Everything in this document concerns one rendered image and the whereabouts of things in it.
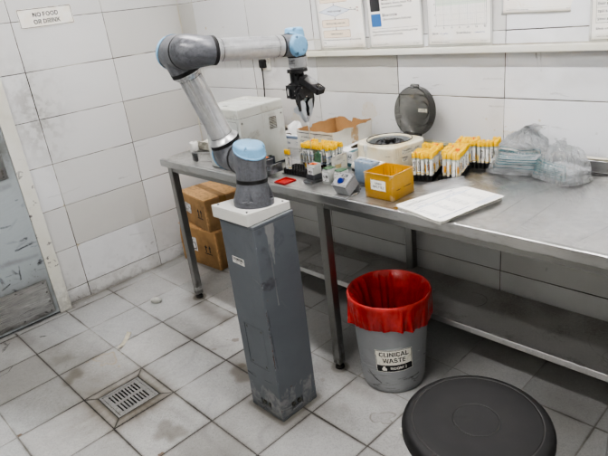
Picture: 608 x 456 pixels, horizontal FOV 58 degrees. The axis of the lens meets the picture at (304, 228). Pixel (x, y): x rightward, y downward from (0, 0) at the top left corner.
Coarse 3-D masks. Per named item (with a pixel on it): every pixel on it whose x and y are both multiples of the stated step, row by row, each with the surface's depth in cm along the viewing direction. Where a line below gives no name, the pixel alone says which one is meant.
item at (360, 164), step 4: (356, 160) 221; (360, 160) 221; (364, 160) 220; (368, 160) 219; (372, 160) 219; (356, 164) 222; (360, 164) 220; (364, 164) 218; (368, 164) 216; (372, 164) 215; (376, 164) 217; (356, 168) 222; (360, 168) 221; (364, 168) 219; (368, 168) 217; (356, 172) 223; (360, 172) 222; (356, 176) 224; (360, 176) 222; (364, 176) 221; (360, 180) 223; (364, 180) 221; (360, 184) 222; (364, 184) 221
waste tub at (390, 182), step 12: (372, 168) 209; (384, 168) 214; (396, 168) 211; (408, 168) 204; (372, 180) 205; (384, 180) 201; (396, 180) 200; (408, 180) 205; (372, 192) 207; (384, 192) 203; (396, 192) 202; (408, 192) 207
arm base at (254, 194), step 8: (240, 184) 199; (248, 184) 198; (256, 184) 198; (264, 184) 200; (240, 192) 200; (248, 192) 199; (256, 192) 199; (264, 192) 200; (240, 200) 200; (248, 200) 200; (256, 200) 199; (264, 200) 200; (272, 200) 203; (240, 208) 201; (248, 208) 199; (256, 208) 199
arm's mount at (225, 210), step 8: (232, 200) 212; (280, 200) 208; (216, 208) 205; (224, 208) 202; (232, 208) 202; (264, 208) 199; (272, 208) 201; (280, 208) 204; (288, 208) 207; (216, 216) 207; (224, 216) 203; (232, 216) 200; (240, 216) 196; (248, 216) 194; (256, 216) 197; (264, 216) 199; (240, 224) 198; (248, 224) 195
